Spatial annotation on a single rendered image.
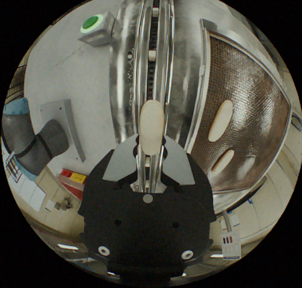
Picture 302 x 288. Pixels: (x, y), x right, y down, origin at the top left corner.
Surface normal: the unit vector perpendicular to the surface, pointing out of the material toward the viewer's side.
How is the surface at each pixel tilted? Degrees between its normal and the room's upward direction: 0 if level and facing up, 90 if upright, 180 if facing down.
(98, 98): 0
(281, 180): 90
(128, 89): 0
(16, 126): 82
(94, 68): 0
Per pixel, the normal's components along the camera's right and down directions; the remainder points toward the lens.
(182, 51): 0.00, 0.50
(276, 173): -1.00, -0.05
